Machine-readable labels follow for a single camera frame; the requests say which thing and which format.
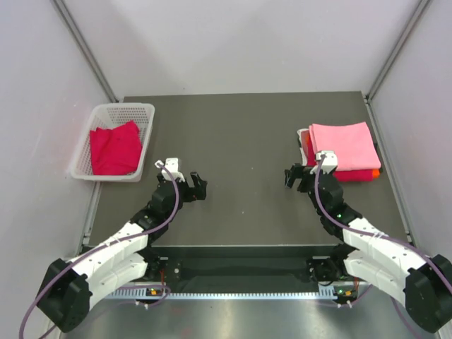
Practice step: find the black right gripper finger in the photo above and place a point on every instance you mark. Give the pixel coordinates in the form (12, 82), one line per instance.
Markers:
(290, 179)
(294, 170)

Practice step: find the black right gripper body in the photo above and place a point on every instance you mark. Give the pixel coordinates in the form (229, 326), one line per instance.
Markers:
(308, 182)

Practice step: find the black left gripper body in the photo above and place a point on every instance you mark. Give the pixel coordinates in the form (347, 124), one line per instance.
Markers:
(186, 193)

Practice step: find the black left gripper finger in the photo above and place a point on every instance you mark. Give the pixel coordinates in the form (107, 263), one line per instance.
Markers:
(195, 179)
(201, 190)

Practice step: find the crimson red t shirt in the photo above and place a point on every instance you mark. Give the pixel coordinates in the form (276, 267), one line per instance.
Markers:
(115, 151)

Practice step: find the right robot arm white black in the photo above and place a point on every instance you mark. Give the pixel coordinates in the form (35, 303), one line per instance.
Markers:
(419, 283)

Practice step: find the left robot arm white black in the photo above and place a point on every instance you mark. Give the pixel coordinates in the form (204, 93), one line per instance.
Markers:
(70, 289)

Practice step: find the red folded t shirt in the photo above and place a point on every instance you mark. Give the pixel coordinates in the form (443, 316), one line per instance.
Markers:
(353, 175)

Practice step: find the light pink folded t shirt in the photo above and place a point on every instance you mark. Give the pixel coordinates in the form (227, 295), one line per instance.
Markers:
(352, 144)

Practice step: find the white perforated plastic basket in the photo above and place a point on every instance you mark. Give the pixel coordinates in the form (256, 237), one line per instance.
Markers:
(109, 116)

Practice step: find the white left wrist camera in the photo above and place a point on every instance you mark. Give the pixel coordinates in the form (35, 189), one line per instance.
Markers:
(170, 166)

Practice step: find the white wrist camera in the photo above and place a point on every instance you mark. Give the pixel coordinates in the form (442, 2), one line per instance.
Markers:
(327, 161)
(170, 166)

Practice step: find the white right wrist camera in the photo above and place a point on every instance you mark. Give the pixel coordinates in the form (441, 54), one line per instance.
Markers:
(327, 161)

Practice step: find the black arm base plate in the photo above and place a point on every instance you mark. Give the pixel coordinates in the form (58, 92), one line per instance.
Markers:
(320, 264)

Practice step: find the grey slotted cable duct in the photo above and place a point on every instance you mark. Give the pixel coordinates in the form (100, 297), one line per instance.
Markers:
(323, 293)

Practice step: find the right aluminium frame post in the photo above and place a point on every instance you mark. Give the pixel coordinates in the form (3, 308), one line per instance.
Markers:
(419, 10)

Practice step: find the aluminium frame post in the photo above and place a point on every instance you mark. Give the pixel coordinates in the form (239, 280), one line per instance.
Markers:
(419, 10)
(64, 13)

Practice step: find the left aluminium frame post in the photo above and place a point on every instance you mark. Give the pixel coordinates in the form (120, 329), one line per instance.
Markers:
(64, 13)

